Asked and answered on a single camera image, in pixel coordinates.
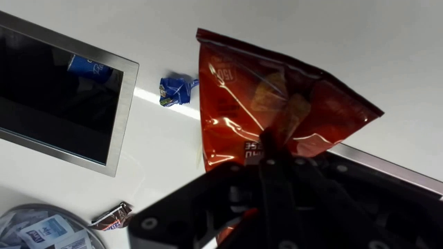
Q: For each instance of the blue packet in bin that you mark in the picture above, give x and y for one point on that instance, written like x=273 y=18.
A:
x=90 y=69

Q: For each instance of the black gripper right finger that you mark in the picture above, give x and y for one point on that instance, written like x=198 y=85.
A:
x=360 y=211

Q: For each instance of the small dark candy wrapper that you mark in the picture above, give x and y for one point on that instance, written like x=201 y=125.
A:
x=112 y=215

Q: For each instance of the crumpled blue wrapper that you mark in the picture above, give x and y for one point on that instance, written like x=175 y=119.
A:
x=175 y=89

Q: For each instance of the glass jar of blue packets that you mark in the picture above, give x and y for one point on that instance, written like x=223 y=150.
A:
x=42 y=228

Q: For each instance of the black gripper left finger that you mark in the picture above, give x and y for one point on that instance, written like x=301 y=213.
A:
x=202 y=207

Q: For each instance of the red doritos packet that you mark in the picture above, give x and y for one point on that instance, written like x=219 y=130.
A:
x=230 y=91

